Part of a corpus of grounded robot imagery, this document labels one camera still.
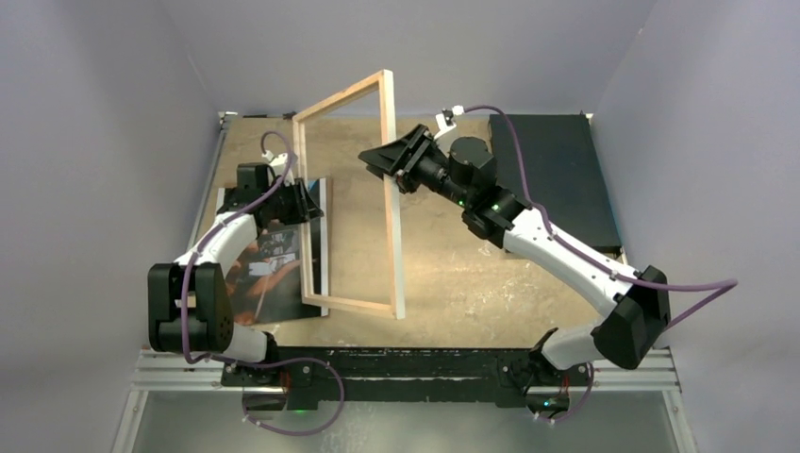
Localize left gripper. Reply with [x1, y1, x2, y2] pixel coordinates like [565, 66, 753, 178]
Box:
[262, 178, 323, 226]

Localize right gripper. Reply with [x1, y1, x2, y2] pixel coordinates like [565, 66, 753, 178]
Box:
[359, 126, 472, 210]

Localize picture frame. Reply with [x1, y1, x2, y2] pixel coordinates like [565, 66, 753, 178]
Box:
[292, 69, 406, 319]

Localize printed photo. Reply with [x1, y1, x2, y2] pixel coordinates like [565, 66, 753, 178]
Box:
[213, 176, 330, 327]

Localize brown backing board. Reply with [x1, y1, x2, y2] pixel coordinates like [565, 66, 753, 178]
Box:
[321, 176, 333, 295]

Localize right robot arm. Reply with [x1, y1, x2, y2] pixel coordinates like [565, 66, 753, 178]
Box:
[358, 125, 671, 384]

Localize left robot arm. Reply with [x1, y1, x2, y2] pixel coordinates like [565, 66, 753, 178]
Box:
[147, 163, 323, 386]

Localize black mounting plate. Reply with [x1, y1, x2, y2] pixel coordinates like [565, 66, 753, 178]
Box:
[221, 345, 589, 410]

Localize black foam mat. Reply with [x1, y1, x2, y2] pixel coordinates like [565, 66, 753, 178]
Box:
[489, 112, 623, 255]

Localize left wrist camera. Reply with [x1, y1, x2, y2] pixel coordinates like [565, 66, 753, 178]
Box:
[261, 150, 293, 173]

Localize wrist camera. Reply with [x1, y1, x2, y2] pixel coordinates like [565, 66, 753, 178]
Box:
[261, 150, 293, 173]
[434, 109, 457, 142]

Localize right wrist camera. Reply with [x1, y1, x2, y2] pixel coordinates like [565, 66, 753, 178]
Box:
[434, 109, 457, 142]

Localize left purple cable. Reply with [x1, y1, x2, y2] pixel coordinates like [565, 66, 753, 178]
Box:
[179, 130, 346, 438]

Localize purple cable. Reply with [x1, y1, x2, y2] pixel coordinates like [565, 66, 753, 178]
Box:
[451, 104, 740, 427]
[179, 130, 346, 438]

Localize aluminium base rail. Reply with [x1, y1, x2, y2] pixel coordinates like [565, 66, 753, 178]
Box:
[131, 350, 681, 392]

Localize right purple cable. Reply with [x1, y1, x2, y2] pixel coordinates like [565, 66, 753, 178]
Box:
[451, 104, 740, 427]

